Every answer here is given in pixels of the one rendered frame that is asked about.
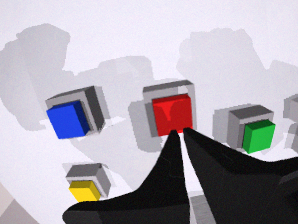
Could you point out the red button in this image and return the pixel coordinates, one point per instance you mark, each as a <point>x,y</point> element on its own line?
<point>170,107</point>

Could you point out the purple button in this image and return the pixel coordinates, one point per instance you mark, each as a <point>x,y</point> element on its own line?
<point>295,141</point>

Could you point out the blue button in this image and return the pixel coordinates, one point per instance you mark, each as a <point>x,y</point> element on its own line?
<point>75,113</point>

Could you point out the green button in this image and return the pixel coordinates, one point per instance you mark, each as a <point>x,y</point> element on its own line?
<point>250,129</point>

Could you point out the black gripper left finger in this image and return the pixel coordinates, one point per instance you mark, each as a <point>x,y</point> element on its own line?
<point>161,199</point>

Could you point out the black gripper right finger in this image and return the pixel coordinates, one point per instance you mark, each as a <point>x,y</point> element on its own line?
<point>239,188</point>

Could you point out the yellow button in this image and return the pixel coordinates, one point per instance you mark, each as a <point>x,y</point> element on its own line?
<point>88,182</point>

